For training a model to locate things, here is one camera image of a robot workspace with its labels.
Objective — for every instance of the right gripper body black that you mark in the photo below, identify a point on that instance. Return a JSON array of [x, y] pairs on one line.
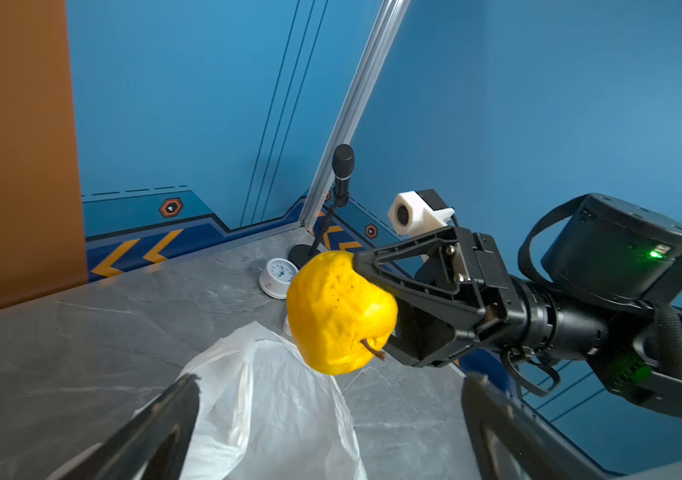
[[528, 312]]

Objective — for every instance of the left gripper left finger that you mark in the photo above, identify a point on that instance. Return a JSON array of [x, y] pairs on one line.
[[153, 445]]

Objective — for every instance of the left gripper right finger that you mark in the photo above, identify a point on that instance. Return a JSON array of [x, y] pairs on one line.
[[510, 442]]

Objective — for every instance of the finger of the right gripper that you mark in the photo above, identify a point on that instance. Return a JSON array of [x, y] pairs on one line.
[[437, 326], [431, 272]]

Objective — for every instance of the white plastic bag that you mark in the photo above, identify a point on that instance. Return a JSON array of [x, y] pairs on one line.
[[265, 414]]

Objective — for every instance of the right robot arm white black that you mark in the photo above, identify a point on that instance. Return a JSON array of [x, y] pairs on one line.
[[603, 294]]

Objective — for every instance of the round white clock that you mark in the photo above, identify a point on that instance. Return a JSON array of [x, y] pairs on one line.
[[276, 277]]

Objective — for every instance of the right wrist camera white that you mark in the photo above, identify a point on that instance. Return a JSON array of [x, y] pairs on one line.
[[415, 213]]

